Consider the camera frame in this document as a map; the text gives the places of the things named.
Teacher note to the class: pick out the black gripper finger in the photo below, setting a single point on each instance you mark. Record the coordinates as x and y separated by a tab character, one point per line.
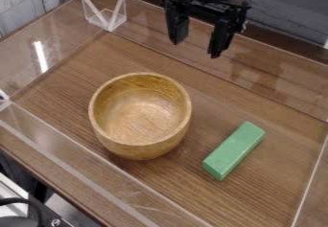
176	22
220	37

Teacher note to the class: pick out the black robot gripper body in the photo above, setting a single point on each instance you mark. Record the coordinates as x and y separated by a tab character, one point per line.
207	10

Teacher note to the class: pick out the green rectangular block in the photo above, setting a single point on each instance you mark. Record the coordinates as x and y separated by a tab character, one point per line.
232	150

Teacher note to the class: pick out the brown wooden bowl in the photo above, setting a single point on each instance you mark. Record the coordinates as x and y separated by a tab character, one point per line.
140	112

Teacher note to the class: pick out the clear acrylic tray walls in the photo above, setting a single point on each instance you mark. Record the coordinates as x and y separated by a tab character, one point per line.
60	58

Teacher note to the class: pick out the clear acrylic corner bracket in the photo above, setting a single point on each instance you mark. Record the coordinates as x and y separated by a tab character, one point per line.
107	19

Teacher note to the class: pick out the black metal table bracket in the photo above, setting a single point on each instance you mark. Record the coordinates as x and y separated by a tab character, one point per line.
60	213

